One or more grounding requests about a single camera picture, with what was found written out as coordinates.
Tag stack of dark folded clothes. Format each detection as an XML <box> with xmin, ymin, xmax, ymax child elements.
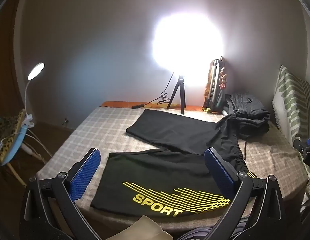
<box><xmin>221</xmin><ymin>93</ymin><xmax>271</xmax><ymax>165</ymax></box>

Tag orange cloth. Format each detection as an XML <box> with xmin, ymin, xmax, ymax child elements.
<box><xmin>203</xmin><ymin>65</ymin><xmax>213</xmax><ymax>112</ymax></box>

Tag folded silver tripod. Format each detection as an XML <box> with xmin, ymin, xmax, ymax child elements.
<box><xmin>206</xmin><ymin>59</ymin><xmax>222</xmax><ymax>110</ymax></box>

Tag brown wooden door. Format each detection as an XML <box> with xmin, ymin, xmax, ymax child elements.
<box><xmin>0</xmin><ymin>0</ymin><xmax>33</xmax><ymax>120</ymax></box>

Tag light blue chair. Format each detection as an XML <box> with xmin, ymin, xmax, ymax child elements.
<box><xmin>0</xmin><ymin>112</ymin><xmax>33</xmax><ymax>188</ymax></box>

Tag patterned scarf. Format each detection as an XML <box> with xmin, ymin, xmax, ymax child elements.
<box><xmin>218</xmin><ymin>56</ymin><xmax>228</xmax><ymax>91</ymax></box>

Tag white cables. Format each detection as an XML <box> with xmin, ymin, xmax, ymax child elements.
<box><xmin>20</xmin><ymin>127</ymin><xmax>54</xmax><ymax>161</ymax></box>

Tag small black tripod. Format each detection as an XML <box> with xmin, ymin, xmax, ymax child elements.
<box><xmin>166</xmin><ymin>75</ymin><xmax>187</xmax><ymax>115</ymax></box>

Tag green striped pillow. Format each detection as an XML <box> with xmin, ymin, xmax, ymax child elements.
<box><xmin>271</xmin><ymin>64</ymin><xmax>310</xmax><ymax>143</ymax></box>

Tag beige checked blanket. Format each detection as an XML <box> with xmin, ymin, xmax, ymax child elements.
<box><xmin>36</xmin><ymin>105</ymin><xmax>310</xmax><ymax>233</ymax></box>

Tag striped clothing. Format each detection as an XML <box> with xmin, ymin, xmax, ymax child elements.
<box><xmin>177</xmin><ymin>217</ymin><xmax>248</xmax><ymax>240</ymax></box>

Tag black ring light cable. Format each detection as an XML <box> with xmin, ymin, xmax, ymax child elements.
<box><xmin>131</xmin><ymin>72</ymin><xmax>175</xmax><ymax>109</ymax></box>

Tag white ring light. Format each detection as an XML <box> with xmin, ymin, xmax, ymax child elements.
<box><xmin>151</xmin><ymin>12</ymin><xmax>224</xmax><ymax>85</ymax></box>

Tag leopard print cloth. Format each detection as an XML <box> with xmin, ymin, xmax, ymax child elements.
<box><xmin>0</xmin><ymin>109</ymin><xmax>26</xmax><ymax>163</ymax></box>

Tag orange bedsheet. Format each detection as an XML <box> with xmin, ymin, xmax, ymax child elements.
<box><xmin>101</xmin><ymin>101</ymin><xmax>208</xmax><ymax>112</ymax></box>

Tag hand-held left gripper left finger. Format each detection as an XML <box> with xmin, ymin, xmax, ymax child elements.
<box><xmin>21</xmin><ymin>148</ymin><xmax>101</xmax><ymax>240</ymax></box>

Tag black pants with yellow print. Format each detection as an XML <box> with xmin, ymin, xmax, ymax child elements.
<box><xmin>90</xmin><ymin>109</ymin><xmax>258</xmax><ymax>218</ymax></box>

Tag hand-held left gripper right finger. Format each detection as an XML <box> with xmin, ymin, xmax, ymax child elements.
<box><xmin>204</xmin><ymin>147</ymin><xmax>287</xmax><ymax>240</ymax></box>

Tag white clip desk lamp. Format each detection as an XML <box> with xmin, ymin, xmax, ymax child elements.
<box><xmin>21</xmin><ymin>62</ymin><xmax>45</xmax><ymax>128</ymax></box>

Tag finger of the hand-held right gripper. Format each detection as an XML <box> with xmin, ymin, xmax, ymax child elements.
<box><xmin>293</xmin><ymin>138</ymin><xmax>308</xmax><ymax>154</ymax></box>

